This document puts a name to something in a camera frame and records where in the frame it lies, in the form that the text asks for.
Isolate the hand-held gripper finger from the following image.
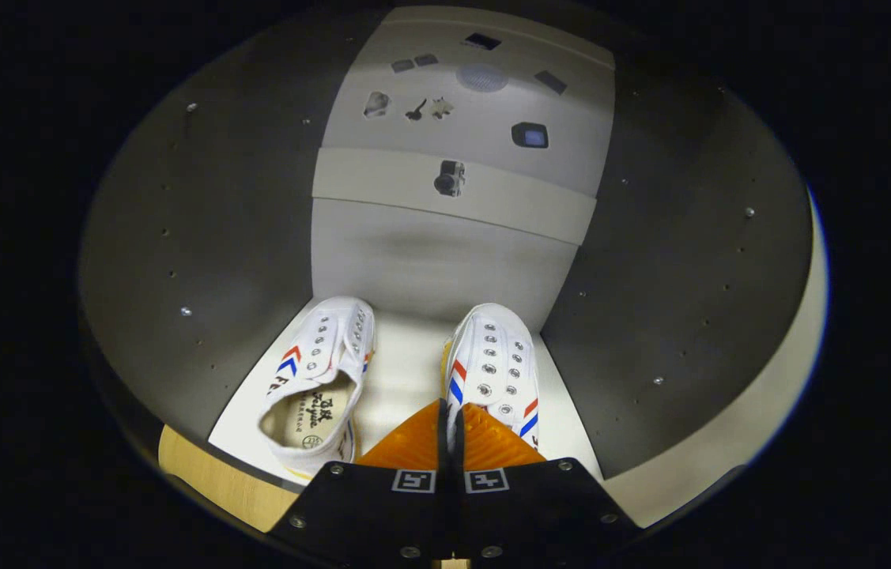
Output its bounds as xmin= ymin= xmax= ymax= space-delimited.
xmin=266 ymin=398 xmax=454 ymax=566
xmin=453 ymin=401 xmax=645 ymax=566

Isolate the white striped canvas shoe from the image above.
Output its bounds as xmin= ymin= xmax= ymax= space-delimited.
xmin=440 ymin=303 xmax=541 ymax=453
xmin=258 ymin=296 xmax=377 ymax=481

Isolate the grey shoe cabinet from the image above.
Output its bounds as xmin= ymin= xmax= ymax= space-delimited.
xmin=77 ymin=4 xmax=814 ymax=495

